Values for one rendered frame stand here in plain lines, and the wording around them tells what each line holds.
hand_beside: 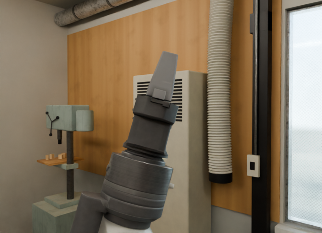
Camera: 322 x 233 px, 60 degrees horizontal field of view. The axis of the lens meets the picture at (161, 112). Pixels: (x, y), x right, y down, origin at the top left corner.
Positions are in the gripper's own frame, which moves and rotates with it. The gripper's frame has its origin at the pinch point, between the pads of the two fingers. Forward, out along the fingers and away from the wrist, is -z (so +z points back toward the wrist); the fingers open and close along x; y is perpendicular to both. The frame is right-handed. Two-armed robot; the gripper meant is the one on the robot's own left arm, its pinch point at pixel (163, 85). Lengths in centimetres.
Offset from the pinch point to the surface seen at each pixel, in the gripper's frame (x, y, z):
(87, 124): -187, 55, 4
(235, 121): -146, -50, -22
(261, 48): -120, -49, -65
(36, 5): -246, 160, -105
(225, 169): -140, -49, 10
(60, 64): -274, 127, -56
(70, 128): -192, 69, 11
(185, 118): -138, -16, -14
